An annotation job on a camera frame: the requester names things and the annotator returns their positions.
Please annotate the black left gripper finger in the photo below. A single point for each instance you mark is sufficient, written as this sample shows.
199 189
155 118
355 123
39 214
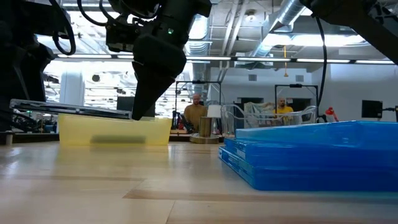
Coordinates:
146 90

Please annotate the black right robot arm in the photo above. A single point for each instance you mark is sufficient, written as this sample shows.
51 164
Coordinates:
357 21

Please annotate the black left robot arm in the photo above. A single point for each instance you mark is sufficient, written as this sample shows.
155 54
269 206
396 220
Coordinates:
25 62

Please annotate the black monitor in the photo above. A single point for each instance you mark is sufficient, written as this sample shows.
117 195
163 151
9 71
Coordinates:
371 109
124 104

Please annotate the red black backpack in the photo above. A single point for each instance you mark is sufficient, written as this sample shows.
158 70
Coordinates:
178 123

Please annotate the person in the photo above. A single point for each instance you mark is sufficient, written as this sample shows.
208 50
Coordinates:
282 109
195 115

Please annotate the ceiling light strip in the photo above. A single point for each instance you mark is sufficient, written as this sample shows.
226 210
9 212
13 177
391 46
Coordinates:
93 56
323 60

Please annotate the white box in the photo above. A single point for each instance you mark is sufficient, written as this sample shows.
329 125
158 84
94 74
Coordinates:
214 111

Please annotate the white column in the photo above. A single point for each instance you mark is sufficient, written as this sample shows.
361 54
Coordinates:
71 87

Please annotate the yellow translucent bin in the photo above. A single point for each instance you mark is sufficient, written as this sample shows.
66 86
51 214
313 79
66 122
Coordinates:
77 130

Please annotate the clear plastic bin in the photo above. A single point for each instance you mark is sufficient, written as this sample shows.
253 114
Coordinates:
230 124

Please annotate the yellow hanging pendant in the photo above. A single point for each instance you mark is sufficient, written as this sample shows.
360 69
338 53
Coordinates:
285 74

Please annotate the red lamp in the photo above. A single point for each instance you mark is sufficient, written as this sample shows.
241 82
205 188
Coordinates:
330 111

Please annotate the black rig frame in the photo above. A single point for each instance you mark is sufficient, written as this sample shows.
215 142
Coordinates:
199 82
295 85

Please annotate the silver ceiling duct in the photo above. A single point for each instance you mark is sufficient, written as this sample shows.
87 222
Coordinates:
289 12

